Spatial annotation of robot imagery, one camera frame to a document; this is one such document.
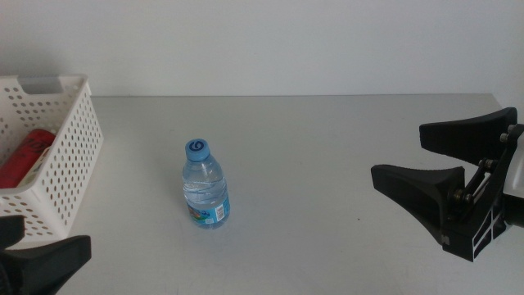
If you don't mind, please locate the red soda can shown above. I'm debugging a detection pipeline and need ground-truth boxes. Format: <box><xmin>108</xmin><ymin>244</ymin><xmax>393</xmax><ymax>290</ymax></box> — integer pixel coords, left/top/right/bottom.
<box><xmin>0</xmin><ymin>129</ymin><xmax>57</xmax><ymax>189</ymax></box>

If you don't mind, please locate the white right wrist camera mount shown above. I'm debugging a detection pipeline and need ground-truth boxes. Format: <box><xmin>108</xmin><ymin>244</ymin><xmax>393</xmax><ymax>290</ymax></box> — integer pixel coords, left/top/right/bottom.
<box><xmin>502</xmin><ymin>134</ymin><xmax>524</xmax><ymax>196</ymax></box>

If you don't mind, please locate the blue cap water bottle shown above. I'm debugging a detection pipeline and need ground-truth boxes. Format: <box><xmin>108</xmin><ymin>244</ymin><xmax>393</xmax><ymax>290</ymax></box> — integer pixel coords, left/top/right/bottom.
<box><xmin>182</xmin><ymin>138</ymin><xmax>231</xmax><ymax>230</ymax></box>

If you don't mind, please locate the white perforated plastic basket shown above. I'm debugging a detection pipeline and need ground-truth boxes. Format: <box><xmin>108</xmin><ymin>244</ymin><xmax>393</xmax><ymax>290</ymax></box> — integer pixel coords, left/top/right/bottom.
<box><xmin>0</xmin><ymin>73</ymin><xmax>105</xmax><ymax>243</ymax></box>

